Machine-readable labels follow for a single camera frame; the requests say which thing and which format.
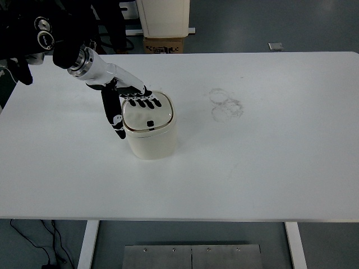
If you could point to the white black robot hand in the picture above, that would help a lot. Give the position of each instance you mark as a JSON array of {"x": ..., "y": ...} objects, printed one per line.
[{"x": 114, "y": 83}]

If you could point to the cream plastic trash can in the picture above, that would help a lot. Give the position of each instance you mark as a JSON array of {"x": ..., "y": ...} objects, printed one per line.
[{"x": 151, "y": 133}]

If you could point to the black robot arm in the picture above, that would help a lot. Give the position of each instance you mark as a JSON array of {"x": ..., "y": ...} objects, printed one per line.
[{"x": 29, "y": 29}]

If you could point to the brown cardboard box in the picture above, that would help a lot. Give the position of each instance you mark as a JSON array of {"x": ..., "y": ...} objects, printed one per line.
[{"x": 163, "y": 45}]

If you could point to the person in dark trousers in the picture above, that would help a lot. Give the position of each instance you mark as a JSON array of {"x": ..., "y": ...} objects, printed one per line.
[{"x": 111, "y": 16}]

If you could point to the white cabinet box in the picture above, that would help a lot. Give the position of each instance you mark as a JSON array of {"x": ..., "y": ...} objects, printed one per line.
[{"x": 164, "y": 18}]

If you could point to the white table foot bar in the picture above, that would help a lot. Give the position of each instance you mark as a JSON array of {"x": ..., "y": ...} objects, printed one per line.
[{"x": 137, "y": 32}]

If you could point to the small grey floor plate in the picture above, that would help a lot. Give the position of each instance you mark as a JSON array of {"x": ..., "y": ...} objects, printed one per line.
[{"x": 276, "y": 47}]

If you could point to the white left table leg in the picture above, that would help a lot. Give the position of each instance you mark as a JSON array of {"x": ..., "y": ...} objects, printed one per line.
[{"x": 88, "y": 244}]

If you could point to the white table leg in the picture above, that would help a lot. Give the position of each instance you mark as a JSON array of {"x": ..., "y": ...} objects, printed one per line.
[
  {"x": 88, "y": 244},
  {"x": 295, "y": 245}
]

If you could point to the white right table leg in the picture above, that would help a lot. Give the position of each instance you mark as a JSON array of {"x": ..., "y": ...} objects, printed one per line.
[{"x": 295, "y": 245}]

